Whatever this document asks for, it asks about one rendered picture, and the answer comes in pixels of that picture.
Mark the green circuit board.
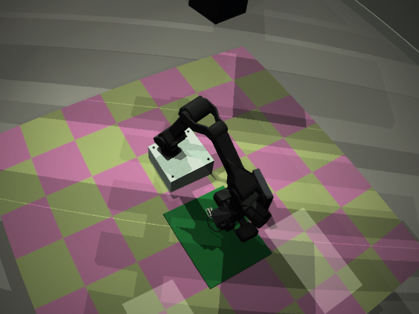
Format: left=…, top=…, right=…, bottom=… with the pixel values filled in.
left=163, top=186, right=272, bottom=288

